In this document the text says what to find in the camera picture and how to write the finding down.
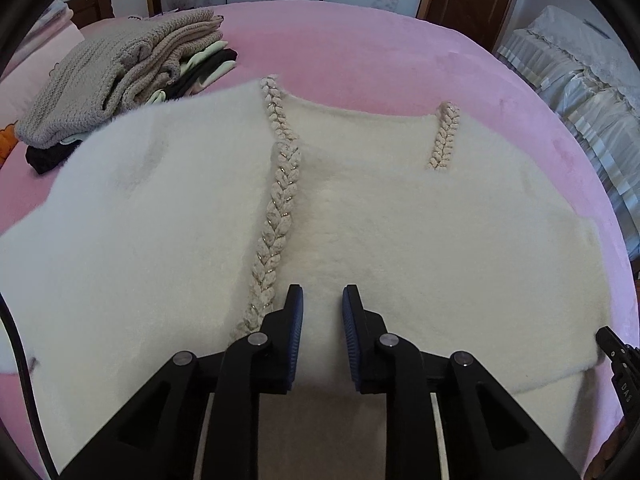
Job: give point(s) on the pink bed blanket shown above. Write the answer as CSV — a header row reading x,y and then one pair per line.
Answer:
x,y
375,50

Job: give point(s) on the wooden headboard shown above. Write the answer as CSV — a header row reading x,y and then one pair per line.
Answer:
x,y
95,7

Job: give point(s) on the grey knit sweater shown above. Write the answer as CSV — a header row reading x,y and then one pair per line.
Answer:
x,y
75,90

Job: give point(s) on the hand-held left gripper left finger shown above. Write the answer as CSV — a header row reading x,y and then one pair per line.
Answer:
x,y
295,320

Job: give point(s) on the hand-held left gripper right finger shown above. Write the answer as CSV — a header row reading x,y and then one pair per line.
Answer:
x,y
350,325

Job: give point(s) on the white folded clothes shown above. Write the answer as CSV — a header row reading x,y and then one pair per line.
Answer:
x,y
202,52

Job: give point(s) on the white fluffy cardigan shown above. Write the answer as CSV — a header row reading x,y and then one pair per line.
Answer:
x,y
425,240

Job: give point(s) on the brown wooden door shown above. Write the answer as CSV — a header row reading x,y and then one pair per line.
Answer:
x,y
475,0

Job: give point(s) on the pink printed pillow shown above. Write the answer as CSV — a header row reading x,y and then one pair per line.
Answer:
x,y
35,60

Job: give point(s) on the beige knit sweater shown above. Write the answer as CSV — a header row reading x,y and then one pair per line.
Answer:
x,y
170,35

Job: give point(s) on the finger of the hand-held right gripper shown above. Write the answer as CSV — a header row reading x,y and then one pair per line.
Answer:
x,y
622,365

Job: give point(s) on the black folded clothes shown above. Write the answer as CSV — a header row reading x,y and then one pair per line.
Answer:
x,y
50,157

